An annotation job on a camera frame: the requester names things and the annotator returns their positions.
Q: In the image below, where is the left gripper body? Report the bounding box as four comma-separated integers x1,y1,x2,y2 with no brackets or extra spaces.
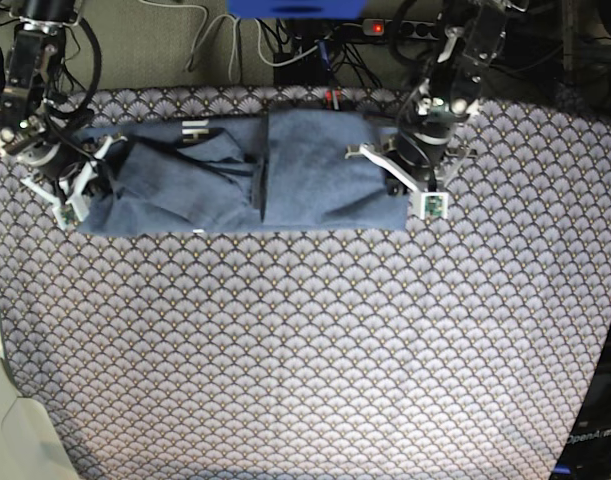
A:
379,112,472,175

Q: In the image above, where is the blue box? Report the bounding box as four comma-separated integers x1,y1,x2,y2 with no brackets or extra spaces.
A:
227,0,367,19

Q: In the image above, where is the red black table clamp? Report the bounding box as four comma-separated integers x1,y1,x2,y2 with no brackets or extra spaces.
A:
324,88,342,111

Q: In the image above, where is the black cable bundle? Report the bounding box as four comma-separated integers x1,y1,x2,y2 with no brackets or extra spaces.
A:
329,29,426,91

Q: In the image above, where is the black power strip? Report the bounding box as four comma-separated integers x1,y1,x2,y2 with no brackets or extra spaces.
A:
357,18,438,44

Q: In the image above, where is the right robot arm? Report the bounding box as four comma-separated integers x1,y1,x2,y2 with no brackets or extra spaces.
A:
0,1,119,224

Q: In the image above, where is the blue T-shirt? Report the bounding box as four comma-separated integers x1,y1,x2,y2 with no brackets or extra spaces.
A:
79,109,408,237

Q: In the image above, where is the black OpenArm box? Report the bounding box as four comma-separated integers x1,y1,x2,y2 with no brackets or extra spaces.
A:
550,326,611,479

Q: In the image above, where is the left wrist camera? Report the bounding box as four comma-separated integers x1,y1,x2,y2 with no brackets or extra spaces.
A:
411,192,450,220

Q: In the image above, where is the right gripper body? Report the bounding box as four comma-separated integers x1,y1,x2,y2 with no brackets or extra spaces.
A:
0,119,94,180

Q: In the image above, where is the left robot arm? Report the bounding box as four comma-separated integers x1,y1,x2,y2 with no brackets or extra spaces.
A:
366,1,529,196

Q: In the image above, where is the fan patterned tablecloth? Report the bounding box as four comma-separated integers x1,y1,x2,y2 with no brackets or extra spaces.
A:
0,101,611,479

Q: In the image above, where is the grey cable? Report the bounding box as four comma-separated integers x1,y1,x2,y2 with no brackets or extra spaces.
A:
139,0,321,84

